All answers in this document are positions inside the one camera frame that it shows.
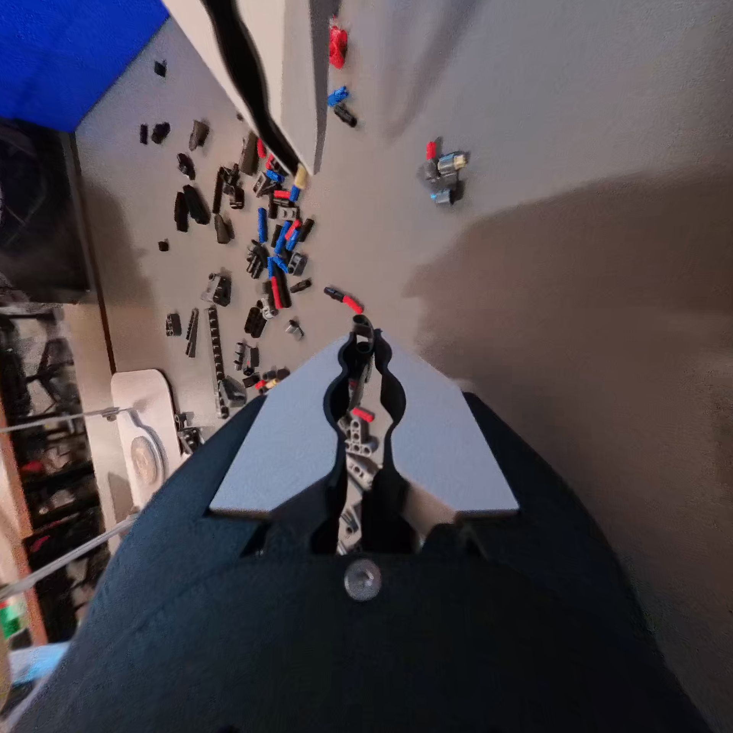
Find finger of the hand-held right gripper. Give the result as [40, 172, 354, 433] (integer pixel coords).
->
[203, 0, 343, 176]
[163, 0, 288, 157]

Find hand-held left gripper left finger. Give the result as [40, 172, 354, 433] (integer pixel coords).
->
[208, 335, 355, 555]

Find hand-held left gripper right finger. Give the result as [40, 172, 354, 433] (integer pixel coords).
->
[365, 331, 520, 552]

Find small grey lego assembly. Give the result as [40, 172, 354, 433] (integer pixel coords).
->
[420, 136, 471, 208]

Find blue and black lego pin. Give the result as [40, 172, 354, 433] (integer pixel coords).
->
[327, 85, 359, 128]

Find scattered lego pieces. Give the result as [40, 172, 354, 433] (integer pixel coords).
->
[137, 57, 321, 422]

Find blue plastic bin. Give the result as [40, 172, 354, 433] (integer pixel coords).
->
[0, 0, 170, 134]

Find white rounded board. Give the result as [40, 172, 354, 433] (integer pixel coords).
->
[108, 369, 185, 517]

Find printed cardboard box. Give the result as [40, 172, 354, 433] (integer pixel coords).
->
[0, 117, 96, 305]

